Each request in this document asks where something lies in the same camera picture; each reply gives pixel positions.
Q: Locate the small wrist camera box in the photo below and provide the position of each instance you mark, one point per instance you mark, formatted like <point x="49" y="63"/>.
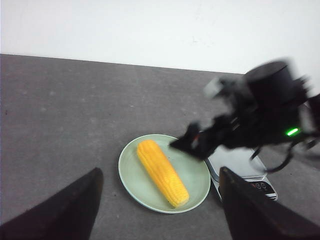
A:
<point x="216" y="88"/>

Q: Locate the light green plate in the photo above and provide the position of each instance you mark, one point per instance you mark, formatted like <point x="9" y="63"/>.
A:
<point x="194" y="174"/>

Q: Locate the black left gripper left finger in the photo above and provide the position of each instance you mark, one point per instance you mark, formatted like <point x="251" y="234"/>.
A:
<point x="67" y="215"/>

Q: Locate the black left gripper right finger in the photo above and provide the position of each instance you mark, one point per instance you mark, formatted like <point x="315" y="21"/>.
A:
<point x="251" y="215"/>

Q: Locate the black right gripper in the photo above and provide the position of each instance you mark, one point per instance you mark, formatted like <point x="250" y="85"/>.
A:
<point x="246" y="126"/>

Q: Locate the yellow corn cob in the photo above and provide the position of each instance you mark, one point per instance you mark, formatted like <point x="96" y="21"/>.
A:
<point x="162" y="173"/>

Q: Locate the silver digital kitchen scale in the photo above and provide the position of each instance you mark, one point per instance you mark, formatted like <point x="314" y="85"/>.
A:
<point x="239" y="161"/>

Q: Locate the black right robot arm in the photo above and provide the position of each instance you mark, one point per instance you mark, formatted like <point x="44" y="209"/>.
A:
<point x="268" y="107"/>

